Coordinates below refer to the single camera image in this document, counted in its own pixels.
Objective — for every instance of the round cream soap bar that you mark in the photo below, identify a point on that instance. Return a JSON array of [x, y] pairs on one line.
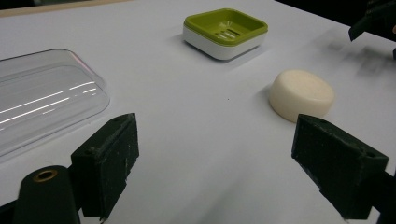
[[299, 93]]

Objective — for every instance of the green and white soap dish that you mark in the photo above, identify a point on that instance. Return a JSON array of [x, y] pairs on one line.
[[224, 32]]

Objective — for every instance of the clear plastic tray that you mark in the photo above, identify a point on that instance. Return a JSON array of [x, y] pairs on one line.
[[43, 99]]

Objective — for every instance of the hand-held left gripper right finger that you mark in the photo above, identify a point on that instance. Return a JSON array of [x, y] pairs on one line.
[[337, 163]]

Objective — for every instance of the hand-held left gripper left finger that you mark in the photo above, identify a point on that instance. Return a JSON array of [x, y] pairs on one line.
[[106, 161]]

